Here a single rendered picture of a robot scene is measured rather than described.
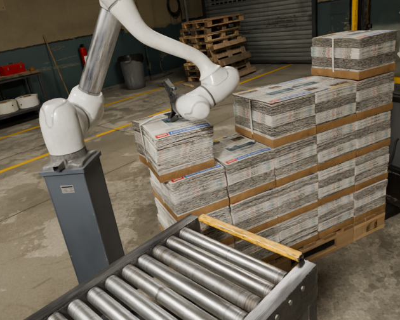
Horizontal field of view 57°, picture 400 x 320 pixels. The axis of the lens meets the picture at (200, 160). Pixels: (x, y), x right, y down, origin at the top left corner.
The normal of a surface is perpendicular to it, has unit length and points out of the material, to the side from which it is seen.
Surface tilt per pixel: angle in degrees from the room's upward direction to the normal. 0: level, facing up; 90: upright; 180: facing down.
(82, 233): 90
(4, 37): 90
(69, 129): 88
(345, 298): 0
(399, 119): 90
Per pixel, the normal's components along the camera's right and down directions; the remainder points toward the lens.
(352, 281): -0.14, -0.91
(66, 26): 0.71, 0.18
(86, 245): -0.11, 0.40
